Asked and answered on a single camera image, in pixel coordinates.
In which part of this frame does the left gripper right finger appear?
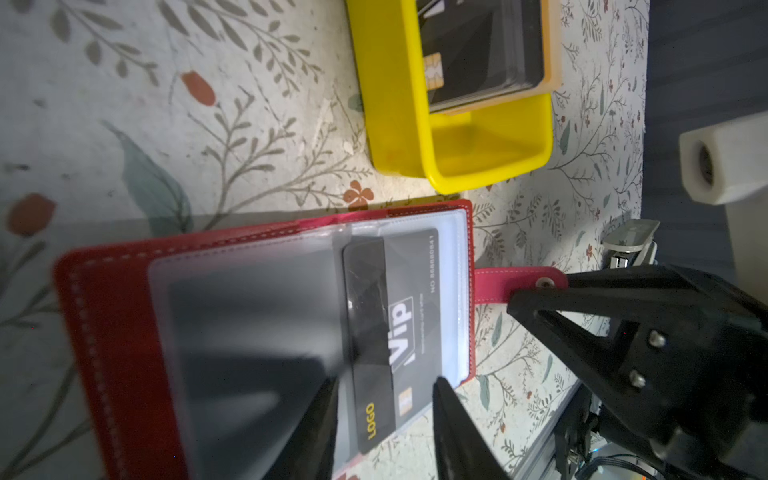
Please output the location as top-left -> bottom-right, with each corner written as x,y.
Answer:
432,377 -> 508,480

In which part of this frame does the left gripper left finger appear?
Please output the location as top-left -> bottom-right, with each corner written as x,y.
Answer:
263,377 -> 339,480

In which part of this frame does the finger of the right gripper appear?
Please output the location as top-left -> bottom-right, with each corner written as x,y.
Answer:
507,265 -> 767,468

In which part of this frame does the red leather card holder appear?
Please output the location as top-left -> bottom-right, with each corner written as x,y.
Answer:
54,200 -> 567,479

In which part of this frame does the yellow plastic card tray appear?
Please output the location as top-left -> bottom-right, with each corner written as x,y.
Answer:
347,1 -> 562,194

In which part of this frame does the stack of credit cards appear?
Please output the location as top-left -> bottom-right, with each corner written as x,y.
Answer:
416,0 -> 561,113

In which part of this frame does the light blue stapler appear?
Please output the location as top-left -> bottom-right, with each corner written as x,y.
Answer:
602,219 -> 661,269

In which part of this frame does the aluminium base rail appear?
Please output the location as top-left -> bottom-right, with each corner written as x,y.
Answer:
511,384 -> 597,480

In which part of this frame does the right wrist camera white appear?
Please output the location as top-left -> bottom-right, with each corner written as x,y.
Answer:
679,111 -> 767,296

